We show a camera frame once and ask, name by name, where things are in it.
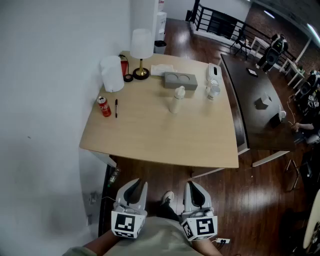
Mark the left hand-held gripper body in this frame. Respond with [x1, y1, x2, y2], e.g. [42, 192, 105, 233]
[111, 198, 149, 239]

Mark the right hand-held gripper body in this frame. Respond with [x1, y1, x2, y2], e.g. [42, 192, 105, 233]
[180, 205, 219, 242]

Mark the white plastic bottle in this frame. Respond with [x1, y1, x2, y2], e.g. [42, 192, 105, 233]
[168, 94, 182, 115]

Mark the person's left forearm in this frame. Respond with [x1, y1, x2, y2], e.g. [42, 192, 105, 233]
[83, 228, 121, 256]

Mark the person's right forearm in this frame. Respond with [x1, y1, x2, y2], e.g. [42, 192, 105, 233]
[191, 237, 223, 256]

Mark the grey two-hole holder block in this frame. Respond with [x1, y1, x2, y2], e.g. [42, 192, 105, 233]
[163, 71, 199, 91]

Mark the clear plastic bottle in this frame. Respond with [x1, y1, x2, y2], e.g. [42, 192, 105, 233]
[107, 167, 121, 187]

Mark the person's white shoe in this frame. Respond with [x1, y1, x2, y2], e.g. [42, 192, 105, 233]
[159, 191, 175, 206]

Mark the person's dark trouser leg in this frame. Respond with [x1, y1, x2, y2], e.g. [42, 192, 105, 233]
[156, 202, 181, 222]

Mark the person's beige shirt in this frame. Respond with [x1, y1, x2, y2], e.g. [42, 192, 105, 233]
[62, 216, 203, 256]

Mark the red drink can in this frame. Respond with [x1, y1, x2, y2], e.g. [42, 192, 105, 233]
[96, 95, 112, 118]

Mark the dark brown table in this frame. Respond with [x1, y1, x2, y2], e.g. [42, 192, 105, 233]
[219, 53, 297, 152]

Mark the black box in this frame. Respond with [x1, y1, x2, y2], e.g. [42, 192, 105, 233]
[269, 113, 283, 129]

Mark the white mug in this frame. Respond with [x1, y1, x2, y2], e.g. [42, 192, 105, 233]
[206, 84, 222, 102]

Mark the round white table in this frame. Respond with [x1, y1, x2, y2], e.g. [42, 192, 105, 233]
[302, 188, 320, 250]

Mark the small white open box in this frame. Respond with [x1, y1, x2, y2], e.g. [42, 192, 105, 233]
[254, 91, 273, 110]

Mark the white plastic jug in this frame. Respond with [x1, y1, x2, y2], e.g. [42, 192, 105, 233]
[99, 55, 125, 93]

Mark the red box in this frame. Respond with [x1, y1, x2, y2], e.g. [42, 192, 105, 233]
[119, 56, 130, 76]

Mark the white tissue box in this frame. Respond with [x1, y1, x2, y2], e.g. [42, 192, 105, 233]
[206, 62, 223, 81]

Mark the white cloth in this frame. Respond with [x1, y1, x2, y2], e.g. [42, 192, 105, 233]
[149, 63, 176, 76]

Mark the white trash bin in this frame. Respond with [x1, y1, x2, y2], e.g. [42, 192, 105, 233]
[153, 39, 167, 55]

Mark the white shade brass table lamp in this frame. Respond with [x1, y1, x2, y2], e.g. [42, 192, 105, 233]
[129, 28, 154, 81]

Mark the white water dispenser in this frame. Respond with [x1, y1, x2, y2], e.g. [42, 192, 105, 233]
[155, 11, 168, 42]

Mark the black metal railing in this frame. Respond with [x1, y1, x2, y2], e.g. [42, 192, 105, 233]
[185, 0, 301, 66]

